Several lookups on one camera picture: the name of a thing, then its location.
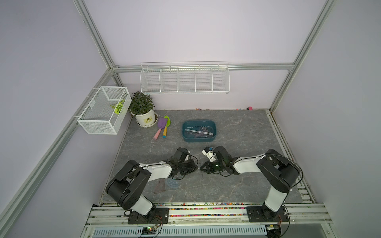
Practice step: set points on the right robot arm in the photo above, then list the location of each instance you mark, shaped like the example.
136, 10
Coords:
279, 171

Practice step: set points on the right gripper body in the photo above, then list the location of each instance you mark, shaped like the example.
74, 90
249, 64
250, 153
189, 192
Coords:
215, 165

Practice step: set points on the white plant pot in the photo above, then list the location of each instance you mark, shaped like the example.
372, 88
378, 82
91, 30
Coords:
146, 119

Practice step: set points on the green shovel yellow handle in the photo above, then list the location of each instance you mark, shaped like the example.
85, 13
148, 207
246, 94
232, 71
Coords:
166, 127

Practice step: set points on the white wire wall shelf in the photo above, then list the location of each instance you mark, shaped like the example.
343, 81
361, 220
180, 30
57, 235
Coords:
185, 77

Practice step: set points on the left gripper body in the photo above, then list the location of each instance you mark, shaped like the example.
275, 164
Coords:
186, 167

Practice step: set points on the white wire side basket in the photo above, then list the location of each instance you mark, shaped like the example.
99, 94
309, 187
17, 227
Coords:
98, 117

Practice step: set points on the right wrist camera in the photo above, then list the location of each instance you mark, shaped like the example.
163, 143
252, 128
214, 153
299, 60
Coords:
209, 153

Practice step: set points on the white pot saucer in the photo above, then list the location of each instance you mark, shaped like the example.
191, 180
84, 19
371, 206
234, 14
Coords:
150, 125

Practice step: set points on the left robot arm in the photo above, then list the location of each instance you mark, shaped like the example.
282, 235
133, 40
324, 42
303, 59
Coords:
127, 186

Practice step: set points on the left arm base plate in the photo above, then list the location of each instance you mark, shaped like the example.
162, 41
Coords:
155, 216

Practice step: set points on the green potted plant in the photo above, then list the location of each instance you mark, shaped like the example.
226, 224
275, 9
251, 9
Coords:
141, 104

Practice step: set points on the clear straight ruler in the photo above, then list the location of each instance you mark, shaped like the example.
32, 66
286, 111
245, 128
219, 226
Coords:
199, 131

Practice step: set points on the teal plastic storage box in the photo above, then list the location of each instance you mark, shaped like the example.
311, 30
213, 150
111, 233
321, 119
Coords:
189, 137

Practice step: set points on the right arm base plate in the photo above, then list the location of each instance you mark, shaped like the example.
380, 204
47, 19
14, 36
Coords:
259, 214

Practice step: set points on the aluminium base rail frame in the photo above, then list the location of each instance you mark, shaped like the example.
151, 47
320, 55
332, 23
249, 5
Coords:
212, 220

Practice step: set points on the green item in basket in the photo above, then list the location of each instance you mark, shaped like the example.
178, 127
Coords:
118, 107

